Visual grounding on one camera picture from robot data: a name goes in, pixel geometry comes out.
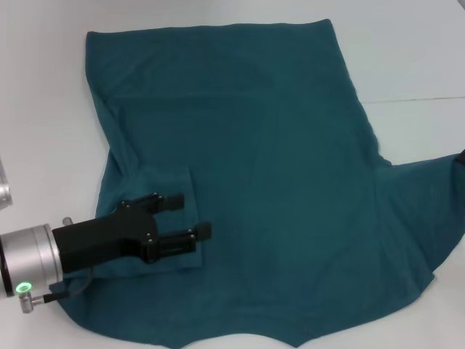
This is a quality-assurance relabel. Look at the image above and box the left arm cable with plug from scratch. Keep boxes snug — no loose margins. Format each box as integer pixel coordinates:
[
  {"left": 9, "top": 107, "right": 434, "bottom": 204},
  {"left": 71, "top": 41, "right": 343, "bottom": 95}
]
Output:
[{"left": 17, "top": 267, "right": 95, "bottom": 312}]

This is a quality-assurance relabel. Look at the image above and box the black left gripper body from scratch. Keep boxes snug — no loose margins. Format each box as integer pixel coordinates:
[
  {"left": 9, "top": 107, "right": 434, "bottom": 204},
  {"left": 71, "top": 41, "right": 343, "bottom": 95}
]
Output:
[{"left": 52, "top": 206, "right": 159, "bottom": 273}]

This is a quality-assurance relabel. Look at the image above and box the blue-green shirt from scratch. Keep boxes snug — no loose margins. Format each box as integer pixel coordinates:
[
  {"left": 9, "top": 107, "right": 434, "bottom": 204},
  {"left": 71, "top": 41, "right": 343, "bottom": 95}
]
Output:
[{"left": 49, "top": 18, "right": 465, "bottom": 349}]

